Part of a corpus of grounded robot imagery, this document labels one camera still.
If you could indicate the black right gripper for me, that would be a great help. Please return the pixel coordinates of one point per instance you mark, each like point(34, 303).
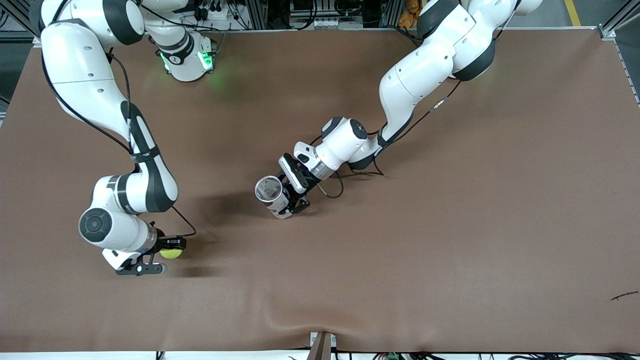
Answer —
point(165, 243)

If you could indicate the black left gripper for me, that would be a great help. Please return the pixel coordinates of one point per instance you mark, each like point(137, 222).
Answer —
point(304, 191)

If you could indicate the yellow tennis ball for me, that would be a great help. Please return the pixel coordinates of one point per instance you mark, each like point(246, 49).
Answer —
point(171, 254)

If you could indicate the clear Wilson tennis ball can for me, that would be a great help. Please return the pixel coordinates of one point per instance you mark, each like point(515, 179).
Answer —
point(278, 206)

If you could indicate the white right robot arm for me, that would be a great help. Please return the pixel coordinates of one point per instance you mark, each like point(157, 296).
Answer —
point(85, 75)

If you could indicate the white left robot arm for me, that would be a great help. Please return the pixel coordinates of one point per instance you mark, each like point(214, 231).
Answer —
point(425, 75)

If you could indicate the brown table mat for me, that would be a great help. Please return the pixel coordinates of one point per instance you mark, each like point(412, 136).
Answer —
point(450, 225)

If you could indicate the small green connector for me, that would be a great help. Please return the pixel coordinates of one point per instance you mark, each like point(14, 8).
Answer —
point(392, 356)

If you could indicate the white socket strip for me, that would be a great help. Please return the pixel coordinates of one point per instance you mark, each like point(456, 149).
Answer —
point(327, 22)

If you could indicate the white power strip black plugs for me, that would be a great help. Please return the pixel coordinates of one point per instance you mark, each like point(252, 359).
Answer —
point(220, 14)

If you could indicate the orange packaged items pile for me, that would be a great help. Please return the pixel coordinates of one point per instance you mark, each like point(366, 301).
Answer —
point(410, 17)

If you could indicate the metal camera post bracket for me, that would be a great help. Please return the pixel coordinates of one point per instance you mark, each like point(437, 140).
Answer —
point(321, 350)

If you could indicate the aluminium frame profile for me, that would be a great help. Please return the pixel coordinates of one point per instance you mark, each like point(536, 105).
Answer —
point(17, 12)
point(622, 15)

